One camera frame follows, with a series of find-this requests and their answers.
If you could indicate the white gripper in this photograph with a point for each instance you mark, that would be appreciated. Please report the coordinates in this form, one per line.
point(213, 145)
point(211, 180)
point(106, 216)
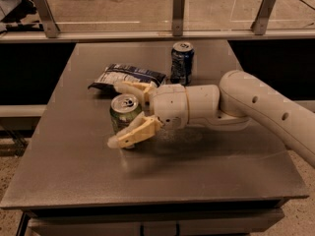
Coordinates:
point(169, 104)

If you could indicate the green soda can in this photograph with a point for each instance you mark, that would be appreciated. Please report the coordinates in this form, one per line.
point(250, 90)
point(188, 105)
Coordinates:
point(124, 108)

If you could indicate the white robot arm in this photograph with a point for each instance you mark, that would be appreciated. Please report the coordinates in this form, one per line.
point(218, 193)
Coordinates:
point(238, 98)

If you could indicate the blue soda can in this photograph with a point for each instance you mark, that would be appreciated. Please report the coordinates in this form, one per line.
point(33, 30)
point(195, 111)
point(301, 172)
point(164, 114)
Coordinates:
point(182, 55)

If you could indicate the blue white chip bag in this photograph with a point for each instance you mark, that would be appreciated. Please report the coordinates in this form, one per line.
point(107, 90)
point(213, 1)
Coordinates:
point(120, 72)

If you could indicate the grey table cabinet base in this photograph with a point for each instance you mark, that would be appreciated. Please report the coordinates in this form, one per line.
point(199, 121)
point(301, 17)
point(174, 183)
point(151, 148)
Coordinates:
point(240, 218)

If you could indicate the middle metal bracket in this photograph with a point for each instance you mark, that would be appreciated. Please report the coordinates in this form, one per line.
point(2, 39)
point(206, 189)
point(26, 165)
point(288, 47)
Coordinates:
point(178, 7)

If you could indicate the metal bracket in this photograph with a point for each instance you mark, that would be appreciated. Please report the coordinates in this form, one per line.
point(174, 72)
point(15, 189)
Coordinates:
point(48, 23)
point(260, 24)
point(178, 7)

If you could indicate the left metal bracket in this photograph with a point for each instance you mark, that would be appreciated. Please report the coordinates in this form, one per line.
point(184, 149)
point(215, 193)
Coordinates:
point(48, 23)

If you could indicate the right metal bracket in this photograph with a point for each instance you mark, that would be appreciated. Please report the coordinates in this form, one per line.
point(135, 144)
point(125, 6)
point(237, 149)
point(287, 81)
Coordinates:
point(260, 24)

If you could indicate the metal rail bar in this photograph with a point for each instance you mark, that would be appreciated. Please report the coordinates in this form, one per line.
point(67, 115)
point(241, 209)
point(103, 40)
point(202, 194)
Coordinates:
point(137, 36)

